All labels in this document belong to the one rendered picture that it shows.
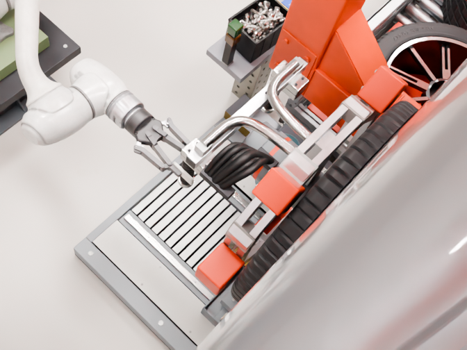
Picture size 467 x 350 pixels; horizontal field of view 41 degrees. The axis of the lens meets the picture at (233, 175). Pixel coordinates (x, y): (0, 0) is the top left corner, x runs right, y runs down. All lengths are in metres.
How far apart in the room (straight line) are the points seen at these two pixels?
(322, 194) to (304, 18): 0.77
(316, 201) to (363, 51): 0.78
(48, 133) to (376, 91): 0.79
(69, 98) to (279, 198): 0.62
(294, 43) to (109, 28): 1.11
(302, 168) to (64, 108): 0.62
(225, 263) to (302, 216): 0.27
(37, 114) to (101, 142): 1.00
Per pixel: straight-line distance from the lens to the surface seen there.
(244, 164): 1.39
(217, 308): 2.19
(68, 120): 1.59
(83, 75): 1.67
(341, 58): 1.93
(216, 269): 1.45
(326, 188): 1.28
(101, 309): 2.33
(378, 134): 1.35
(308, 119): 2.40
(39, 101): 1.59
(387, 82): 1.51
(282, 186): 1.25
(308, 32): 1.94
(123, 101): 1.63
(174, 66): 2.76
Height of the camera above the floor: 2.27
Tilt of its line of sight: 64 degrees down
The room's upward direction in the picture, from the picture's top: 20 degrees clockwise
